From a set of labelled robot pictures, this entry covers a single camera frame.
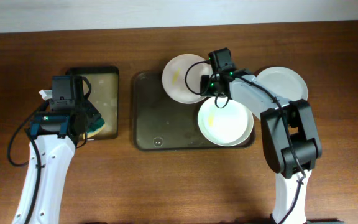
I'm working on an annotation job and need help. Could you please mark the pink white plate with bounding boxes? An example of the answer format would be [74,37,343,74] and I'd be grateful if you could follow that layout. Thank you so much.
[162,54,212,104]

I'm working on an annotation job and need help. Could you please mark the large dark serving tray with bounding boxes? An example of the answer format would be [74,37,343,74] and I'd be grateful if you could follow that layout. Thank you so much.
[131,70,256,152]

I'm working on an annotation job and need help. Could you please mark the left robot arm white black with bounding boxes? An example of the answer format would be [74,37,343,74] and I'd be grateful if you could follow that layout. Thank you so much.
[12,99,102,223]

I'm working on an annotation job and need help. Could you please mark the small black water tray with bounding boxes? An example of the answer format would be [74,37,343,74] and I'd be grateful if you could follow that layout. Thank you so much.
[65,65,119,140]

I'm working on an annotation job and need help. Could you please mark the cream white plate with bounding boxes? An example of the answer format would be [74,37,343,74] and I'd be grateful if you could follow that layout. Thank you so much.
[197,98,254,147]

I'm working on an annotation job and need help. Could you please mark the pale grey plate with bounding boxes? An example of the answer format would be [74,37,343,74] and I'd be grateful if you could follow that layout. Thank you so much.
[256,67,308,101]

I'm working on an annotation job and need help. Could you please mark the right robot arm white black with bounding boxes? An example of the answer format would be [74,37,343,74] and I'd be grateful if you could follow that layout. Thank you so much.
[200,69,322,223]

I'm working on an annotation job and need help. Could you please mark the green yellow sponge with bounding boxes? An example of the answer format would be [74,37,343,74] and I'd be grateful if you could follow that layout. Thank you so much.
[82,118,105,139]

